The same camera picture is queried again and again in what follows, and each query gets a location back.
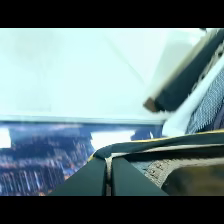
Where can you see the white garment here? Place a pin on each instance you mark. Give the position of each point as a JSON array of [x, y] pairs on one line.
[[178, 121]]

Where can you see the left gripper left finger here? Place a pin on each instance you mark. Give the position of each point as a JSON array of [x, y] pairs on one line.
[[87, 180]]

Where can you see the yellow grey striped shirt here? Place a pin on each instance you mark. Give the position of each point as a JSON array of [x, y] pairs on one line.
[[186, 160]]

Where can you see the blue checked shirt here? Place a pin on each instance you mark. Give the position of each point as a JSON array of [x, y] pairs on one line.
[[208, 106]]

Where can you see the black garment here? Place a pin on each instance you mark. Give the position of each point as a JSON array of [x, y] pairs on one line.
[[186, 80]]

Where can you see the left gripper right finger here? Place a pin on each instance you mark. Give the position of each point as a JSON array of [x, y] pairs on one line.
[[131, 181]]

